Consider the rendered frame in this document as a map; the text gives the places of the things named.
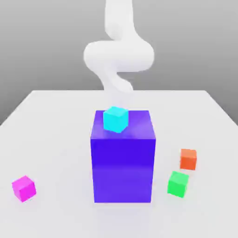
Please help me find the small cyan cube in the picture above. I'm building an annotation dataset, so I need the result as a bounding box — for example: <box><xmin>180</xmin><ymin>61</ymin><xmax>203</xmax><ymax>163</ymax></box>
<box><xmin>103</xmin><ymin>106</ymin><xmax>129</xmax><ymax>134</ymax></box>

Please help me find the small orange cube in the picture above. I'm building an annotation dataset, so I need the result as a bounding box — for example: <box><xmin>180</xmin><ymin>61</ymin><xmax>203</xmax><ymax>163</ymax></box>
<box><xmin>179</xmin><ymin>148</ymin><xmax>197</xmax><ymax>171</ymax></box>

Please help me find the small green cube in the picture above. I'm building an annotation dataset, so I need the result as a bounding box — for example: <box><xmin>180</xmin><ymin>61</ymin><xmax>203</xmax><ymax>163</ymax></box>
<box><xmin>167</xmin><ymin>171</ymin><xmax>190</xmax><ymax>198</ymax></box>

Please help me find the small magenta cube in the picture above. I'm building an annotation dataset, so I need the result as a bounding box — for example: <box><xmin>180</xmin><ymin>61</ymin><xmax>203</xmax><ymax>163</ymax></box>
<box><xmin>11</xmin><ymin>175</ymin><xmax>37</xmax><ymax>203</ymax></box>

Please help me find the large purple box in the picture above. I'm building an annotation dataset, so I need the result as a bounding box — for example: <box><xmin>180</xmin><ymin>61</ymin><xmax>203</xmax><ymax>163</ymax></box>
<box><xmin>90</xmin><ymin>109</ymin><xmax>156</xmax><ymax>204</ymax></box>

